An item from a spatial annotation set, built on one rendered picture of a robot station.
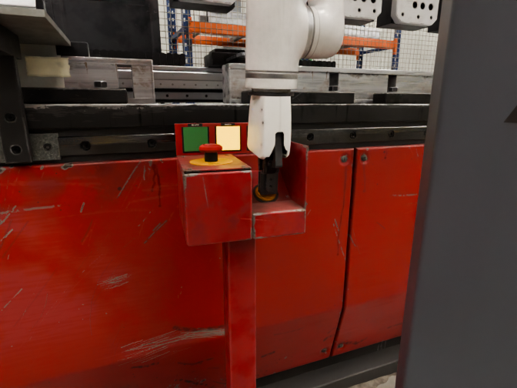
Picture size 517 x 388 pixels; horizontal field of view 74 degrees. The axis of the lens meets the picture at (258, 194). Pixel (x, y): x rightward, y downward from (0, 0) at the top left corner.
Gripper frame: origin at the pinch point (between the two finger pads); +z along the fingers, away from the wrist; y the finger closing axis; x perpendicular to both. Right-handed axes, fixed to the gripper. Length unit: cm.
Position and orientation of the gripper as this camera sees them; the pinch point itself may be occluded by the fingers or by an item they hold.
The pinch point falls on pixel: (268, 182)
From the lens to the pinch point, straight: 60.8
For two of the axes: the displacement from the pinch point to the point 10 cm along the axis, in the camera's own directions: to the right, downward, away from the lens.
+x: 9.6, -0.7, 2.7
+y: 2.8, 3.2, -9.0
